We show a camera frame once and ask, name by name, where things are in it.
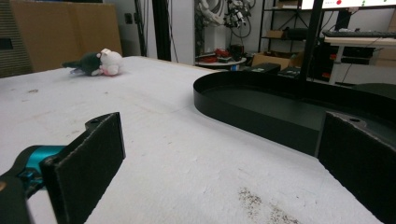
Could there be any ribbed grey panel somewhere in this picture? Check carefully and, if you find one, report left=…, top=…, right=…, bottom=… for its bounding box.
left=0, top=0, right=34, bottom=78

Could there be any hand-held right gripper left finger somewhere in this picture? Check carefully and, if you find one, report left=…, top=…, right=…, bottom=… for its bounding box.
left=39, top=111, right=127, bottom=224

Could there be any large cardboard sheet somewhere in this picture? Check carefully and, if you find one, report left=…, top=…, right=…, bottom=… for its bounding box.
left=8, top=0, right=123, bottom=73

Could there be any white desk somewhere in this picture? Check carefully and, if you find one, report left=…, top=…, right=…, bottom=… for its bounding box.
left=323, top=35, right=396, bottom=86

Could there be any round white side table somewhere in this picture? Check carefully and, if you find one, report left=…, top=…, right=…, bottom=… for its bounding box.
left=195, top=57, right=248, bottom=71

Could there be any black box with label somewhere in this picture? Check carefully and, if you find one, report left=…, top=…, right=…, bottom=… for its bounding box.
left=242, top=62, right=282, bottom=75

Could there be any black vertical beam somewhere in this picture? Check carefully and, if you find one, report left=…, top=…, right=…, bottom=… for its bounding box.
left=151, top=0, right=172, bottom=62

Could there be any black metal shelf rack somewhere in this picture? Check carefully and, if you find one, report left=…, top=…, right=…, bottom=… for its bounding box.
left=257, top=0, right=312, bottom=54

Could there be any open cardboard box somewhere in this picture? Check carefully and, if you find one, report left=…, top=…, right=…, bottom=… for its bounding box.
left=250, top=51, right=304, bottom=71

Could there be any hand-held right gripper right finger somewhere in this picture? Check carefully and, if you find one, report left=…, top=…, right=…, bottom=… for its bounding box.
left=317, top=110, right=396, bottom=224

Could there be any black vertical stand pole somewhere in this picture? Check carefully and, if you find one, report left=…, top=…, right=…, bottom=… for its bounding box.
left=298, top=0, right=325, bottom=82

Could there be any black keyboard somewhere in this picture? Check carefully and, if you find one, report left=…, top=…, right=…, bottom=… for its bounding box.
left=321, top=29, right=396, bottom=39

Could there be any black oval metal tray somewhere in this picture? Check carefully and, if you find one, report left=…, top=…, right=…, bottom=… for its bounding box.
left=192, top=70, right=396, bottom=157

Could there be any green and white plush toy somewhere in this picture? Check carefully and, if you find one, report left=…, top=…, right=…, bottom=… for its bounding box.
left=61, top=48, right=124, bottom=77

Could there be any monitor screen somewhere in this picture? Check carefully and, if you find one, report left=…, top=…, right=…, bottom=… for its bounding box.
left=300, top=0, right=396, bottom=11

